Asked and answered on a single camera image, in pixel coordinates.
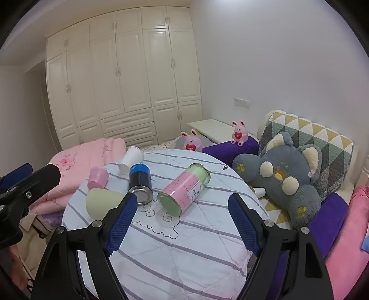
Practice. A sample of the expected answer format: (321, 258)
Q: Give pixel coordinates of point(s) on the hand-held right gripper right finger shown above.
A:
(243, 222)

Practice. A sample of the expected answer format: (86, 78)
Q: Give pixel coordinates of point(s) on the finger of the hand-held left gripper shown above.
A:
(18, 170)
(43, 176)

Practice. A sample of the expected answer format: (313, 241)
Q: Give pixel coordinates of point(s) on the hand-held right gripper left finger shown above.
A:
(122, 222)

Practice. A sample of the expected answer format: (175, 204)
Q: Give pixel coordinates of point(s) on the pink green clear cup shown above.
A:
(184, 189)

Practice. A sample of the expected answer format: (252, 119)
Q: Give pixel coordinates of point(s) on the light green cup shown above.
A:
(101, 201)

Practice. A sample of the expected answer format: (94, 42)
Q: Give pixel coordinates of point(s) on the small white paper cup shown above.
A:
(260, 191)

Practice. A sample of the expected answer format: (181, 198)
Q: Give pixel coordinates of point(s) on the pink plastic cup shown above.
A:
(98, 178)

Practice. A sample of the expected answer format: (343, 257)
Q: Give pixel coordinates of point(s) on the large white paper cup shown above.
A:
(131, 159)

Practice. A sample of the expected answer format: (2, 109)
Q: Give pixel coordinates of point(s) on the person's left hand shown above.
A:
(14, 268)

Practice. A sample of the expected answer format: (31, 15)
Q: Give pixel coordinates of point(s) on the beige cloth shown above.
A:
(31, 245)

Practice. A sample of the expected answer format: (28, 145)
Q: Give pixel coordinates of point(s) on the blue black metal can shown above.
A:
(140, 184)

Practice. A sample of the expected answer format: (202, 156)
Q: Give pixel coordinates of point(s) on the pink floral blanket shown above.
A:
(83, 155)

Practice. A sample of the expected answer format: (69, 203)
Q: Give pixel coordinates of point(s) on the grey koala plush toy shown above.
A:
(288, 184)

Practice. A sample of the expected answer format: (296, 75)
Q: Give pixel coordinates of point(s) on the purple pillow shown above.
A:
(227, 150)
(328, 222)

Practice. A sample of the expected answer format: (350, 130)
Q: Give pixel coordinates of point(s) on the pink rabbit toy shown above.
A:
(191, 141)
(239, 134)

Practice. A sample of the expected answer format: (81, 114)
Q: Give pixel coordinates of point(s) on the white nightstand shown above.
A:
(213, 128)

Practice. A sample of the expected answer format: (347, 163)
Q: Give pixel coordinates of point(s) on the pink fleece cloth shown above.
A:
(348, 245)

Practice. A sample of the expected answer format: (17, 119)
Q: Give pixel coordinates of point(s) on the triangle patterned quilted cushion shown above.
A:
(325, 144)

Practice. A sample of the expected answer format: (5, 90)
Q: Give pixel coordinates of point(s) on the white bed headboard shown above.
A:
(359, 173)

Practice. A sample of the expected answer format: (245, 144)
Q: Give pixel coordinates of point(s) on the cream wardrobe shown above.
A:
(124, 72)

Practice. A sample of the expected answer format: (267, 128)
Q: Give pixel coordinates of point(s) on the white wall switch panel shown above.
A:
(242, 102)

